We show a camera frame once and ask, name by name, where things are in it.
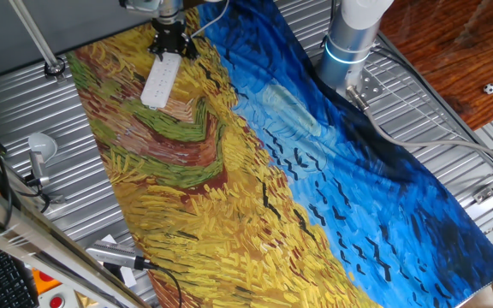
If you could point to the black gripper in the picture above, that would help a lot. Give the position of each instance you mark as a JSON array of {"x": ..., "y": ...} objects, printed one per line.
[{"x": 170, "y": 36}]

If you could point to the white power strip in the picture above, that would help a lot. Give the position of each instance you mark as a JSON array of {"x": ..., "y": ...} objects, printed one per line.
[{"x": 161, "y": 79}]

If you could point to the metal pole with round base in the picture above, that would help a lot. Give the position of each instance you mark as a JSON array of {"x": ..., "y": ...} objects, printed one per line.
[{"x": 37, "y": 36}]

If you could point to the painted wheat field cloth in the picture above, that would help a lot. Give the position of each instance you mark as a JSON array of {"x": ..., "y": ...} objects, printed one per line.
[{"x": 272, "y": 192}]

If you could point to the white paper card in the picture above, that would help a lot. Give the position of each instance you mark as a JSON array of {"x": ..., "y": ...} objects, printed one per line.
[
  {"x": 128, "y": 277},
  {"x": 108, "y": 238}
]

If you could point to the orange box with red button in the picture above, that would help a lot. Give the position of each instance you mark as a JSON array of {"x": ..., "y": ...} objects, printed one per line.
[{"x": 47, "y": 284}]

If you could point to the grey box with red button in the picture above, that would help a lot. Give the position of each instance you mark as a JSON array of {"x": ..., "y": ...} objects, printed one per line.
[{"x": 56, "y": 301}]

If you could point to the small soccer ball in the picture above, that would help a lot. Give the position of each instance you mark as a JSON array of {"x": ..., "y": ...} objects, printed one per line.
[{"x": 489, "y": 88}]

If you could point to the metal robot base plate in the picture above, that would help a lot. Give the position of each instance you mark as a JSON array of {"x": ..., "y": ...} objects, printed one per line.
[{"x": 372, "y": 87}]

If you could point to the silver depth camera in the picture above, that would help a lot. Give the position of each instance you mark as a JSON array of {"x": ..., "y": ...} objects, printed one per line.
[{"x": 114, "y": 254}]

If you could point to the aluminium frame beam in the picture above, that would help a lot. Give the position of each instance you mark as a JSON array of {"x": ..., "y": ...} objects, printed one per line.
[{"x": 37, "y": 244}]

